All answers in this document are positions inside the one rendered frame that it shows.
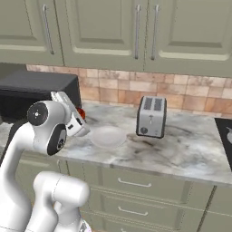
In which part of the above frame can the sage green drawer front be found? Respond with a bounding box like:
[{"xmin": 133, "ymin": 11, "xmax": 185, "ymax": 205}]
[
  {"xmin": 89, "ymin": 188, "xmax": 210, "ymax": 228},
  {"xmin": 100, "ymin": 166, "xmax": 195, "ymax": 205},
  {"xmin": 81, "ymin": 210, "xmax": 200, "ymax": 232}
]

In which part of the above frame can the sage green cupboard door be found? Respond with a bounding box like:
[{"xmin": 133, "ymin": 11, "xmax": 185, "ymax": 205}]
[
  {"xmin": 0, "ymin": 0, "xmax": 65, "ymax": 67},
  {"xmin": 144, "ymin": 0, "xmax": 232, "ymax": 79},
  {"xmin": 53, "ymin": 0, "xmax": 147, "ymax": 73}
]

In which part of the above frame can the silver toaster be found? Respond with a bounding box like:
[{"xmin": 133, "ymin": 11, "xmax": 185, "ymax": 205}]
[{"xmin": 135, "ymin": 95, "xmax": 168, "ymax": 140}]

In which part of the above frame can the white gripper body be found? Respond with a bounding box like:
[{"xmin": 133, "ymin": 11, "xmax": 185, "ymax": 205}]
[{"xmin": 50, "ymin": 91, "xmax": 81, "ymax": 120}]

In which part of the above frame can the sage green base cabinet door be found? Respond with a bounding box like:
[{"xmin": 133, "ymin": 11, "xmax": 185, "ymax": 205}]
[{"xmin": 14, "ymin": 150, "xmax": 63, "ymax": 209}]

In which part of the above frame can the silver cupboard handle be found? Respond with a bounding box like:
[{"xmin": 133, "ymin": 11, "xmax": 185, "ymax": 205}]
[
  {"xmin": 133, "ymin": 4, "xmax": 142, "ymax": 61},
  {"xmin": 42, "ymin": 4, "xmax": 55, "ymax": 56},
  {"xmin": 150, "ymin": 4, "xmax": 160, "ymax": 61}
]

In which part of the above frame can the black microwave oven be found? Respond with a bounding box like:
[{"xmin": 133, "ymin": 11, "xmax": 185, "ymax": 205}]
[{"xmin": 0, "ymin": 69, "xmax": 82, "ymax": 124}]

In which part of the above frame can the red round fruit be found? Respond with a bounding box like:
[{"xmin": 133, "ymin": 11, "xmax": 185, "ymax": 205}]
[{"xmin": 76, "ymin": 107, "xmax": 87, "ymax": 121}]

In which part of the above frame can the silver drawer handle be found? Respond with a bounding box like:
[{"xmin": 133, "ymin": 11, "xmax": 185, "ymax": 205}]
[
  {"xmin": 117, "ymin": 177, "xmax": 153, "ymax": 189},
  {"xmin": 117, "ymin": 206, "xmax": 150, "ymax": 218}
]

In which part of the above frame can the black hob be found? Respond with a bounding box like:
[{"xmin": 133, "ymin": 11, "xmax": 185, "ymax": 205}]
[{"xmin": 214, "ymin": 117, "xmax": 232, "ymax": 172}]

